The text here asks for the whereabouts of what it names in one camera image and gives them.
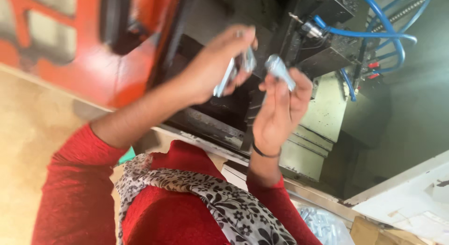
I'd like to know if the person's left hand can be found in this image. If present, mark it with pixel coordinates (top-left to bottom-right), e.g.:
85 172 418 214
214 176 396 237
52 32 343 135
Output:
178 25 259 106

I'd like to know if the person's right hand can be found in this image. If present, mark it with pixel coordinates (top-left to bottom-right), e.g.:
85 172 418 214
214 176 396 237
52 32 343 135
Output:
252 67 314 156

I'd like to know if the bundle of silver metal bolts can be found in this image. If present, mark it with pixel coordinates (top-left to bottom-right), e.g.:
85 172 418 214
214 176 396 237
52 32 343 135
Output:
213 46 257 98

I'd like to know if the single silver metal bolt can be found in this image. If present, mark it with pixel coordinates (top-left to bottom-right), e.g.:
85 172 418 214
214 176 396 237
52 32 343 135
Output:
264 54 297 92

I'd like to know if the pale green machine base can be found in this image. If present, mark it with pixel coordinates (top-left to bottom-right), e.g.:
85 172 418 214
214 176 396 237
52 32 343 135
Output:
279 72 348 182

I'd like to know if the dark metal lathe machine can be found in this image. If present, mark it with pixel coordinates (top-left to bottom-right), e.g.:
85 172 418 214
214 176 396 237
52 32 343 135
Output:
100 0 372 152

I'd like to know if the black and white floral scarf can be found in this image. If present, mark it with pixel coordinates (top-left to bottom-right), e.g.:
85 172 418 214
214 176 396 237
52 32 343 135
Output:
115 153 298 245

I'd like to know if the clear bag of metal bolts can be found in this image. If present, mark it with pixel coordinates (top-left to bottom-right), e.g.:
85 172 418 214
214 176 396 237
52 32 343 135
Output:
297 206 355 245

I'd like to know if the small green object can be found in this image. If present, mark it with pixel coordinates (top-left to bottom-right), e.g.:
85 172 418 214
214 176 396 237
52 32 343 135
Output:
117 146 136 165

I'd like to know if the orange machine guard door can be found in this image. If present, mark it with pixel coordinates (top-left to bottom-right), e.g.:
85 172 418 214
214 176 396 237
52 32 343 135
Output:
0 0 183 109

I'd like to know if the brown cardboard box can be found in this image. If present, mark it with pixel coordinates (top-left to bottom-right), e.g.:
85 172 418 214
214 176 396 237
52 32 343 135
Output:
350 216 435 245

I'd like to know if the white machine cover panel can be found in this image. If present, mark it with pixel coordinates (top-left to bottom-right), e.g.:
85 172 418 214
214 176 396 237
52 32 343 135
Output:
344 159 449 245

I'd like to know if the person's red knit top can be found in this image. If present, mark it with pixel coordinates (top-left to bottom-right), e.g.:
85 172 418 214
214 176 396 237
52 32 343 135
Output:
32 124 323 245

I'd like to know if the thin black wrist bracelet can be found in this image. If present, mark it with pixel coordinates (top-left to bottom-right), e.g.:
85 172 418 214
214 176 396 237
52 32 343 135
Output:
251 141 282 159

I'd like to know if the short blue air hose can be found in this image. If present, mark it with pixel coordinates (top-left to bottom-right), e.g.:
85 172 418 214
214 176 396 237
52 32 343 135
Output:
340 68 357 102

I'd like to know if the silver hose fitting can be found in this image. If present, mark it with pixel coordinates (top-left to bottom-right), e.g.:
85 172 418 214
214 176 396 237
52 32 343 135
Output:
301 22 324 39

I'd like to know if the thick blue looped air hose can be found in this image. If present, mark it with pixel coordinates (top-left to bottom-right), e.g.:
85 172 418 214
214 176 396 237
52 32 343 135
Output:
313 0 418 75

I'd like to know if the thin blue air hose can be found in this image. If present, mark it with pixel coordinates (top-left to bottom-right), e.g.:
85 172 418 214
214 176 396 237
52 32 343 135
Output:
366 0 437 61

